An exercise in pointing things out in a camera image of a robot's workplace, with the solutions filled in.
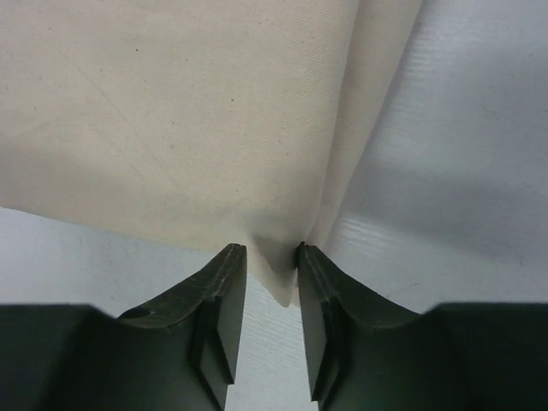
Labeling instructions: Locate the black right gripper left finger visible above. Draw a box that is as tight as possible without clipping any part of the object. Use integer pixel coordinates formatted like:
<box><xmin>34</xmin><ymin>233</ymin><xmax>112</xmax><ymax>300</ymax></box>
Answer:
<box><xmin>1</xmin><ymin>244</ymin><xmax>247</xmax><ymax>410</ymax></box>

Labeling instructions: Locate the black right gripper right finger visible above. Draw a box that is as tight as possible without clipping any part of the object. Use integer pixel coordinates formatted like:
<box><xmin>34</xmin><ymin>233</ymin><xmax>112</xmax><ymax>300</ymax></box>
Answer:
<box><xmin>296</xmin><ymin>244</ymin><xmax>547</xmax><ymax>410</ymax></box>

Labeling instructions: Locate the beige cloth wrap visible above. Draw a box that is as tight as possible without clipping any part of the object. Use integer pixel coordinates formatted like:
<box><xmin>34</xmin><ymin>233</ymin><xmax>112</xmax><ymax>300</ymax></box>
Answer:
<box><xmin>1</xmin><ymin>1</ymin><xmax>420</xmax><ymax>306</ymax></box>

